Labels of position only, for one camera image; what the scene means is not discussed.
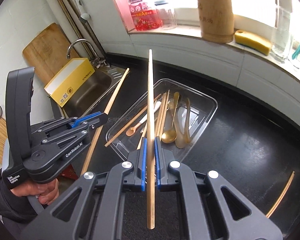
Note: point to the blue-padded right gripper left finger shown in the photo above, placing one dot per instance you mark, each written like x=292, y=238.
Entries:
x=136, y=180

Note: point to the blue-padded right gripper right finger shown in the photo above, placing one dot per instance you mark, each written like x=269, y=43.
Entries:
x=165, y=180

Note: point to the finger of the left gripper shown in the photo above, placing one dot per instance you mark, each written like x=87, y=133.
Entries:
x=85, y=130
x=95, y=119

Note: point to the long light wooden chopstick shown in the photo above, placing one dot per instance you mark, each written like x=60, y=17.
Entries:
x=150, y=147

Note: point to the person's left hand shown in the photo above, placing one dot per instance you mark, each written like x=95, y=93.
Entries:
x=46, y=193

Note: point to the gold metal spoon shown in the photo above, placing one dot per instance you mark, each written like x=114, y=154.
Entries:
x=170, y=134

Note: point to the crossing light wooden chopstick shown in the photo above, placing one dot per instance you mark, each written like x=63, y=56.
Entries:
x=162, y=111

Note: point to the small wooden spoon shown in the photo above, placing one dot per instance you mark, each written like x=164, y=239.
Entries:
x=142, y=117

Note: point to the yellow cardboard box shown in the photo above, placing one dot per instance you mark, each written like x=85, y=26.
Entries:
x=69, y=79

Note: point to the clear plastic utensil tray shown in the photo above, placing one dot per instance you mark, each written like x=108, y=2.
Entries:
x=203, y=108

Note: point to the stainless steel sink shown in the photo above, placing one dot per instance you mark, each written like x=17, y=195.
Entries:
x=86, y=98

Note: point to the dark reddish wooden chopstick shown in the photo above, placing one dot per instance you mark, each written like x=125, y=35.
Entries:
x=126, y=126

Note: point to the chrome sink faucet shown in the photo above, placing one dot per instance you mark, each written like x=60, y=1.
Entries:
x=86, y=49

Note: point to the wooden cutting board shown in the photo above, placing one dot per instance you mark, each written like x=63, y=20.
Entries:
x=47, y=52

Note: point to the red detergent bottle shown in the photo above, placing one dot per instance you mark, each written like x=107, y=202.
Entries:
x=144, y=15

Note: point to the chopstick on right counter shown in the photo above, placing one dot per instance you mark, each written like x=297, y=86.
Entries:
x=281, y=196

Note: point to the yellow sponge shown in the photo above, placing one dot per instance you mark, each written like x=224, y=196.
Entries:
x=253, y=41

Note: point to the small bamboo cup holder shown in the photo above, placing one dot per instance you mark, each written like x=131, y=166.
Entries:
x=216, y=20

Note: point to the clear glass jar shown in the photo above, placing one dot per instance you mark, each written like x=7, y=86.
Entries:
x=282, y=35

